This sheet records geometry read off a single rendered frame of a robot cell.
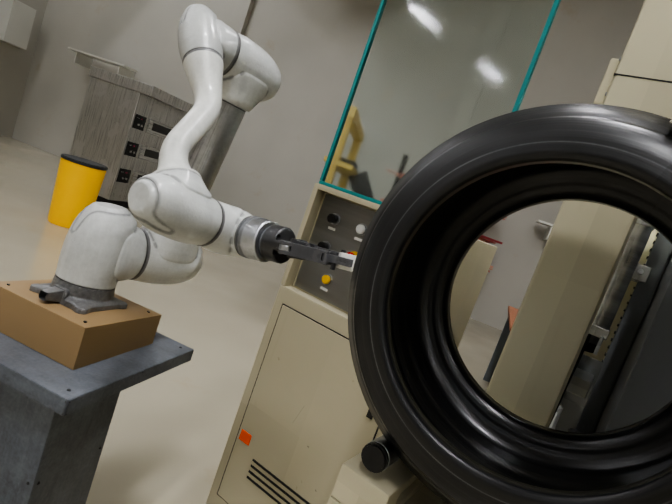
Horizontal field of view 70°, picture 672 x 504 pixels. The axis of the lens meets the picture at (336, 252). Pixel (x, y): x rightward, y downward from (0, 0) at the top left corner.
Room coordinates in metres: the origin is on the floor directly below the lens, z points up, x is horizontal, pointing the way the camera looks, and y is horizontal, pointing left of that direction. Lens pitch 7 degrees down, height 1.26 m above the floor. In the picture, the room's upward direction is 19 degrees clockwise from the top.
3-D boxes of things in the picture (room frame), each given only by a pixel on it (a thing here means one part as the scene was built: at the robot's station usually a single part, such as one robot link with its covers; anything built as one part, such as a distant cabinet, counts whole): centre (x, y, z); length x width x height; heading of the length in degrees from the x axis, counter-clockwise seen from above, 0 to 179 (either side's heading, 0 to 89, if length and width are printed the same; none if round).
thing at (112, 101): (7.42, 3.42, 0.90); 1.39 x 1.09 x 1.79; 166
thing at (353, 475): (0.85, -0.25, 0.84); 0.36 x 0.09 x 0.06; 150
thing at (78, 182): (5.02, 2.79, 0.35); 0.46 x 0.44 x 0.70; 167
